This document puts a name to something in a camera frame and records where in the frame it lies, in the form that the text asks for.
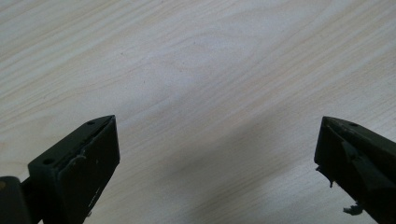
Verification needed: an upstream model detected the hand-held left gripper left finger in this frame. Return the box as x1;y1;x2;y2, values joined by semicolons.
27;114;121;224

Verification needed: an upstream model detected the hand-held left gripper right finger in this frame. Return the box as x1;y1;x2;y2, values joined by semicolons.
313;116;396;224

